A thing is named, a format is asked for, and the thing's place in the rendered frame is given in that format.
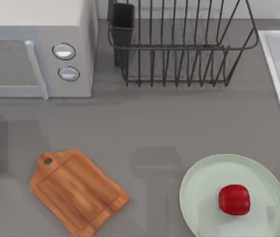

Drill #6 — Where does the wooden cutting board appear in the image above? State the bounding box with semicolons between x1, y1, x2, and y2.
29;148;131;237

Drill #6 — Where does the pale microwave oven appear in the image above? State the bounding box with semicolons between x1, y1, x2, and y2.
0;0;99;100

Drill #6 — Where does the large microwave knob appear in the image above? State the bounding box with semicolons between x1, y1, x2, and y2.
52;42;76;61

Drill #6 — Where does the small microwave knob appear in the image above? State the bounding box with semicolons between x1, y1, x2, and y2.
58;66;81;82

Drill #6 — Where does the pale green plate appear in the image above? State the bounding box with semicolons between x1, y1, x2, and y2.
178;154;280;237

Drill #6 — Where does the red bell pepper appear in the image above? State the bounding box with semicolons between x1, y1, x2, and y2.
218;184;251;217

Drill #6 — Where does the dark wire dish rack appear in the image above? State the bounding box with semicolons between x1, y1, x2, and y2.
107;0;259;88

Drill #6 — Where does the microwave door handle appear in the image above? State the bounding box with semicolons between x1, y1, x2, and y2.
24;40;49;100

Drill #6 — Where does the black cutlery holder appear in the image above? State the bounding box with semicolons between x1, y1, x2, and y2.
107;1;135;47

